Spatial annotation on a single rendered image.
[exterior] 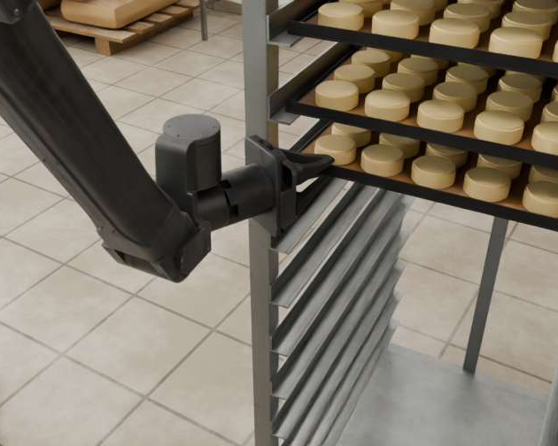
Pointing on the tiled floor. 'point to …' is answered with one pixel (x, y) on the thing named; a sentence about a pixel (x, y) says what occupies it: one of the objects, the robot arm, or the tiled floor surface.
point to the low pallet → (104, 43)
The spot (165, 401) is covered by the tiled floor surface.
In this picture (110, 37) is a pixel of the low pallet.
